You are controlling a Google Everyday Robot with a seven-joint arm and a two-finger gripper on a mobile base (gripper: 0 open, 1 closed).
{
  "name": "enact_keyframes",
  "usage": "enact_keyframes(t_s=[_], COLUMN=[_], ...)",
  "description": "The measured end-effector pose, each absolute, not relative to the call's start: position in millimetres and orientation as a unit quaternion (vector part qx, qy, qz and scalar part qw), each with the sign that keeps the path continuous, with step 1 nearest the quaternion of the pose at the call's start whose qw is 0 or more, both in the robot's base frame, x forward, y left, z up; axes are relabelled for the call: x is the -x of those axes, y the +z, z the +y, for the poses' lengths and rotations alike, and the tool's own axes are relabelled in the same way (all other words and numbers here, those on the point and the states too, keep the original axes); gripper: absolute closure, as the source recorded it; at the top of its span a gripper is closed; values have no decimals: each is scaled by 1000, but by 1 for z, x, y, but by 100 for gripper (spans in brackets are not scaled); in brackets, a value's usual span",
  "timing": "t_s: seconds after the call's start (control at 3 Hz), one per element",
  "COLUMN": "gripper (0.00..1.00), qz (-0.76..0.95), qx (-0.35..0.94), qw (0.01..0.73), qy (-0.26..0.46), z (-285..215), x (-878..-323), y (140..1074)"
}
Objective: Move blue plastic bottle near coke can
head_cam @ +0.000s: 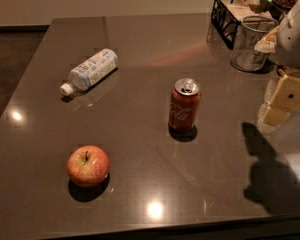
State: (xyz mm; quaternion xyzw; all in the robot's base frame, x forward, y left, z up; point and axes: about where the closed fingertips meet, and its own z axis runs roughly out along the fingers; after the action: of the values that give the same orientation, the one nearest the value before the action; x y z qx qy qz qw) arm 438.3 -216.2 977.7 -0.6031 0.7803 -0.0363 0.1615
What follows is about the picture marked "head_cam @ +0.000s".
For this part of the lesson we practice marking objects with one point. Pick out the red coke can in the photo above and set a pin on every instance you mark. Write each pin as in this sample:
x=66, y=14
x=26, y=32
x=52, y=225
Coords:
x=184, y=103

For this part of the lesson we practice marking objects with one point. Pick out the black wire basket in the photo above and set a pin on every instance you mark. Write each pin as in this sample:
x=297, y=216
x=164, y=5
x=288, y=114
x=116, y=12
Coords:
x=226, y=17

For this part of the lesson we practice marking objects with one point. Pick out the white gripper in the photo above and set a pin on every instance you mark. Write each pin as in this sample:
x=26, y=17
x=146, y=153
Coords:
x=294, y=45

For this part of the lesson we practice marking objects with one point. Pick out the red apple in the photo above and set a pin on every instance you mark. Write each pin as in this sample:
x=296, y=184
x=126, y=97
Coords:
x=88, y=166

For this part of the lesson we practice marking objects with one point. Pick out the wire mesh cup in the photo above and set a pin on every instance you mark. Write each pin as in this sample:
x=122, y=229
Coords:
x=246, y=58

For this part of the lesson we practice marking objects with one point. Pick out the blue plastic water bottle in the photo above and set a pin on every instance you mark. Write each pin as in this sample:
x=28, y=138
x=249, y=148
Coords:
x=90, y=72

